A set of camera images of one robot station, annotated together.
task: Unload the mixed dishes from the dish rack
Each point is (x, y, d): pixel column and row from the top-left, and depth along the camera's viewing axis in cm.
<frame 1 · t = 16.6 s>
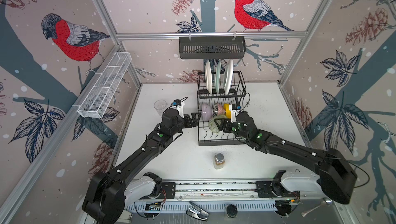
left hand: (195, 115, 78), fingers open
right hand: (217, 121, 81), fingers open
black two-tier dish rack: (217, 96, 84), point 24 cm above the table
lilac bowl: (207, 112, 94), point 11 cm above the table
clear glass tumbler: (158, 103, 100), point 10 cm above the table
spice jar silver lid: (219, 161, 74), point 11 cm above the table

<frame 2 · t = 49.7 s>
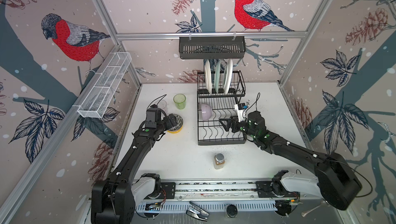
left hand: (169, 119, 83), fingers open
right hand: (224, 120, 82), fingers open
green glass tumbler: (180, 100, 108), point 4 cm above the table
the other named things where they were.

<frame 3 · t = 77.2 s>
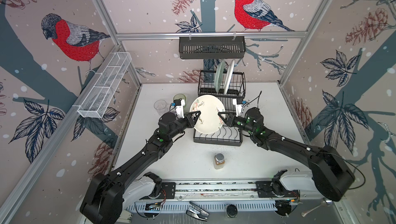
left hand: (200, 113, 73), fingers closed
right hand: (217, 116, 79), fingers closed
white plate left: (209, 121, 79), point 20 cm above the table
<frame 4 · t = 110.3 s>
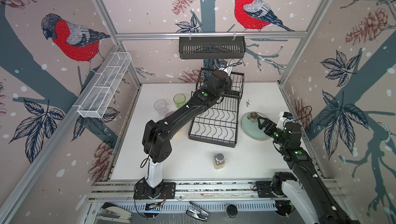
left hand: (227, 75, 77), fingers open
right hand: (262, 122, 80), fingers open
